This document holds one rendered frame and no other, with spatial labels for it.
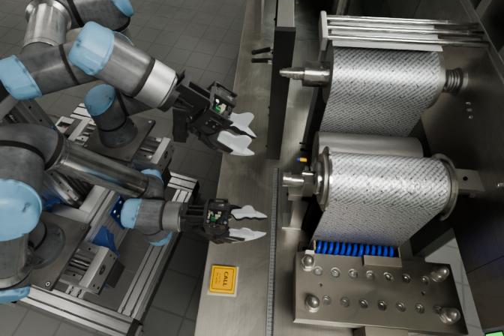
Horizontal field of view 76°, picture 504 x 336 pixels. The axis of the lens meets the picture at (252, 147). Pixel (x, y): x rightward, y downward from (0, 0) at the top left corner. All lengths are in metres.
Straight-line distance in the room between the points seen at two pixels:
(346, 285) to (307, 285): 0.10
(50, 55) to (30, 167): 0.22
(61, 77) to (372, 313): 0.83
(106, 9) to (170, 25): 2.46
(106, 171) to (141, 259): 1.00
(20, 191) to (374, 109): 0.76
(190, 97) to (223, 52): 2.49
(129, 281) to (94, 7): 1.29
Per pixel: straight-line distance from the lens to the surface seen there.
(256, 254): 1.04
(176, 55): 3.08
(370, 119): 0.88
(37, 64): 0.66
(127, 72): 0.55
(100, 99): 1.29
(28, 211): 0.71
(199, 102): 0.57
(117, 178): 0.92
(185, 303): 1.95
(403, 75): 0.82
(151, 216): 0.85
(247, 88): 1.41
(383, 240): 0.94
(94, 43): 0.55
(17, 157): 0.74
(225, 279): 1.00
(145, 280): 1.78
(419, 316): 0.96
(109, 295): 1.84
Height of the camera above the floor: 1.89
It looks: 55 degrees down
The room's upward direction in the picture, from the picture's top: straight up
